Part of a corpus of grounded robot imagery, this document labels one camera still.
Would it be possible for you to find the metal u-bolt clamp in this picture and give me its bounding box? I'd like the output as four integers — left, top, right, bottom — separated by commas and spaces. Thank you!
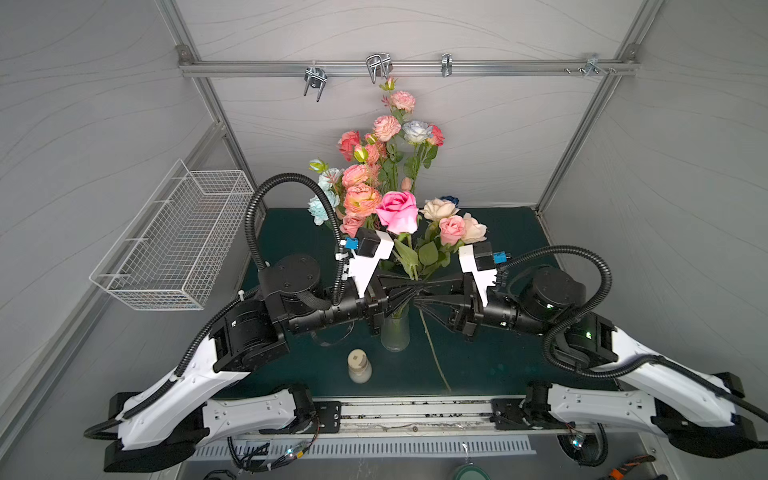
303, 66, 328, 102

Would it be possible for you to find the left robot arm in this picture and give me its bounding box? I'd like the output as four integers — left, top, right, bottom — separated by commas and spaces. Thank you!
84, 173, 419, 473

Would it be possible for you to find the medium pink rose stem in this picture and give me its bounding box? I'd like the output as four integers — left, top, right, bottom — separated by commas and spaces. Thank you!
340, 215, 367, 238

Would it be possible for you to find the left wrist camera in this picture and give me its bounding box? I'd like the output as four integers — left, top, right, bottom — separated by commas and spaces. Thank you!
339, 228, 394, 298

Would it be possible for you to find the white blue rose stem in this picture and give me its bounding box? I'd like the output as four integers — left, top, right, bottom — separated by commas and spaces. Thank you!
402, 120, 432, 190

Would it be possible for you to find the small cream rose stem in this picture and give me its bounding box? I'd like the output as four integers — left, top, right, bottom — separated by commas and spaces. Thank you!
421, 198, 459, 222

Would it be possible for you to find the green round lid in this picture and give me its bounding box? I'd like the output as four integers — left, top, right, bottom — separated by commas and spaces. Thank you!
449, 463, 490, 480

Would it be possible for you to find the pink carnation spray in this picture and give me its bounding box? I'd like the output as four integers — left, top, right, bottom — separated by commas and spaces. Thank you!
364, 134, 397, 192

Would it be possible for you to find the dark blue small flower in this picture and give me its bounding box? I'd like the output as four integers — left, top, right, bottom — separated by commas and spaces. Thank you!
439, 195, 460, 206

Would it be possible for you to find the clear ribbed glass vase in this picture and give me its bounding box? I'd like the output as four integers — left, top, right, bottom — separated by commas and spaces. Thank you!
380, 303, 411, 352

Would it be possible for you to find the white vented strip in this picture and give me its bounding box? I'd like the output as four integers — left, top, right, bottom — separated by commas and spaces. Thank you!
189, 435, 537, 461

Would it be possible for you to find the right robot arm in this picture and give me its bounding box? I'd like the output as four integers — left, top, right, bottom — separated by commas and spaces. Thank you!
377, 242, 767, 459

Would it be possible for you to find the orange pink peony stem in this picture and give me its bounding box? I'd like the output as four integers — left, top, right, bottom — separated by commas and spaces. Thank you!
341, 144, 382, 221

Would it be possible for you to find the pink white rose stem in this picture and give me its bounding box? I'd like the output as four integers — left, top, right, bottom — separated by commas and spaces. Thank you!
416, 215, 466, 279

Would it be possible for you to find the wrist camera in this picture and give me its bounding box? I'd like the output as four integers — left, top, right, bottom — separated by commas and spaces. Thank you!
339, 228, 394, 298
458, 241, 508, 307

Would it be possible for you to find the cream capped bottle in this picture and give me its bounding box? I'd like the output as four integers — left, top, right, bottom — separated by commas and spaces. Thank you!
347, 349, 372, 384

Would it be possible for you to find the teal white flower spray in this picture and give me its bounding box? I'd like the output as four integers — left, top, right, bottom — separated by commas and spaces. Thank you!
308, 159, 342, 226

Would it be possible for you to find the magenta rose stem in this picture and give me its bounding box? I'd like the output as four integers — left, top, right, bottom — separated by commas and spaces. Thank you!
376, 191, 452, 392

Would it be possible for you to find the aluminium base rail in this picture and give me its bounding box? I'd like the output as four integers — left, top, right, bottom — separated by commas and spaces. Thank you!
173, 394, 577, 438

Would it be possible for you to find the white wire basket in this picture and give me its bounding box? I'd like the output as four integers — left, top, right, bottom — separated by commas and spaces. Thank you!
89, 159, 254, 311

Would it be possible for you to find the large pink rose stem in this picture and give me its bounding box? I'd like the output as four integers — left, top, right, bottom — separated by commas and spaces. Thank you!
337, 131, 362, 162

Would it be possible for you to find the tall pink peony stem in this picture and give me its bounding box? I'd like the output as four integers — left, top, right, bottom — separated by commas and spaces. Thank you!
373, 76, 416, 192

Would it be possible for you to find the aluminium crossbar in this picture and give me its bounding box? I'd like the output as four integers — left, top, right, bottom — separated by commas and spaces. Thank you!
180, 57, 640, 78

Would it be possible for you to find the large cream rose stem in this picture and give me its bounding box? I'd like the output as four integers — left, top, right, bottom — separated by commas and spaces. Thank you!
462, 213, 487, 245

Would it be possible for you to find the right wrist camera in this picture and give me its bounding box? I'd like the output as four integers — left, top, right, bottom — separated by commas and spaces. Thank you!
458, 241, 508, 307

